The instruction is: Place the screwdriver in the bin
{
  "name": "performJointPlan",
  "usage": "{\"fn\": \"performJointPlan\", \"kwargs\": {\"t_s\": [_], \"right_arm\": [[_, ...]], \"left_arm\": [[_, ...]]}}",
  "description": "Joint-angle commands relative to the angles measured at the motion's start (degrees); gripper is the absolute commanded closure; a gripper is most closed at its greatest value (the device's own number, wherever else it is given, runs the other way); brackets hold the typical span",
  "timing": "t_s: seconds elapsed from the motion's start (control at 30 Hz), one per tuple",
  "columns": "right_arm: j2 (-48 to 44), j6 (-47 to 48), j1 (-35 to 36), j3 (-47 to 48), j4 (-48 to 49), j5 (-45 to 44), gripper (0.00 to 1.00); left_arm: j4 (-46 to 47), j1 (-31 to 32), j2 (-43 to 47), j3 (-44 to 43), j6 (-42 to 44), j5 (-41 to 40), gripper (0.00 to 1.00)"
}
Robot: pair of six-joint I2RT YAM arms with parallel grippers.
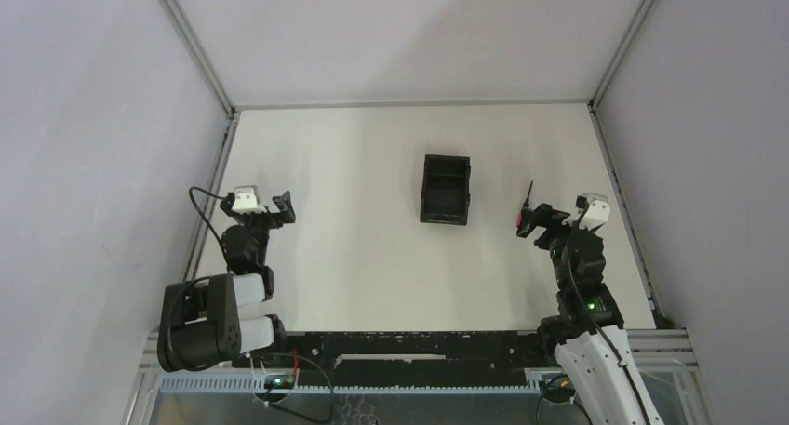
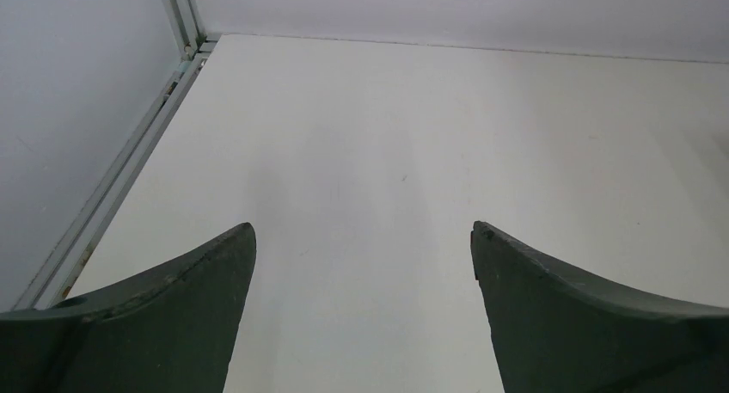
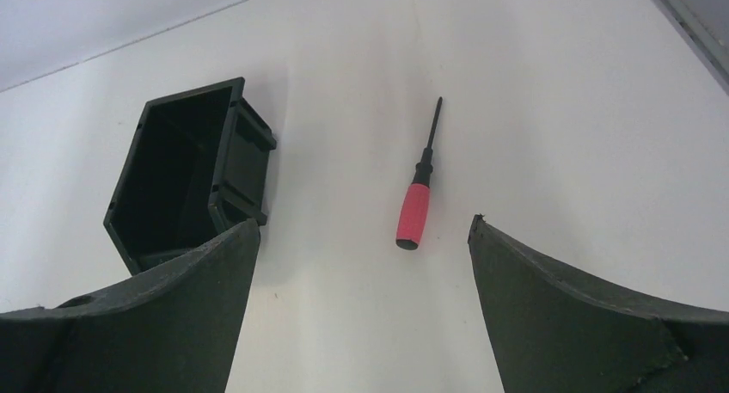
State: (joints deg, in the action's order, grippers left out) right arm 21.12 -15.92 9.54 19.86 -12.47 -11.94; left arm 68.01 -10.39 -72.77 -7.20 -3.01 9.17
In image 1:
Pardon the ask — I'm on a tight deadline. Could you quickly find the red handled screwdriver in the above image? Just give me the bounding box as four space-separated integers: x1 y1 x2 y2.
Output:
516 180 534 233

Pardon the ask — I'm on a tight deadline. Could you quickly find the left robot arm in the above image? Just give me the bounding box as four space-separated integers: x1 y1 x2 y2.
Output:
156 185 296 372

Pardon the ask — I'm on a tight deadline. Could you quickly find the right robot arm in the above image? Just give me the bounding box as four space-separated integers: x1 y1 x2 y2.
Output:
516 193 663 424

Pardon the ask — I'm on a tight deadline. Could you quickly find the black plastic bin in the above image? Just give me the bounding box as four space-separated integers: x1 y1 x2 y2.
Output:
420 154 471 226

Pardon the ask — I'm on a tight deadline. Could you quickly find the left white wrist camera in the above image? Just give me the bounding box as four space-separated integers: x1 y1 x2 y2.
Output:
231 185 262 214

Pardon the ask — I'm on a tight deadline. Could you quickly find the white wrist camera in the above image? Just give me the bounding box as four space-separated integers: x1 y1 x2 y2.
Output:
231 185 262 214
576 193 610 232

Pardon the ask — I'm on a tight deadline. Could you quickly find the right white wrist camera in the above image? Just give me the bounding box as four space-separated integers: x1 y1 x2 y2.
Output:
576 193 610 232

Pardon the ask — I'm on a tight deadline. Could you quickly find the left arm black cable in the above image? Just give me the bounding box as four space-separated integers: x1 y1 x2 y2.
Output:
187 186 235 257

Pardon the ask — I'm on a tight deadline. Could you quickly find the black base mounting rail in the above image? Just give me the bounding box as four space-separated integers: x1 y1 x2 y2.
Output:
231 331 556 386

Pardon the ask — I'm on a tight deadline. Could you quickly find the grey cable duct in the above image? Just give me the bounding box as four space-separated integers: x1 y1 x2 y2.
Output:
158 372 543 394

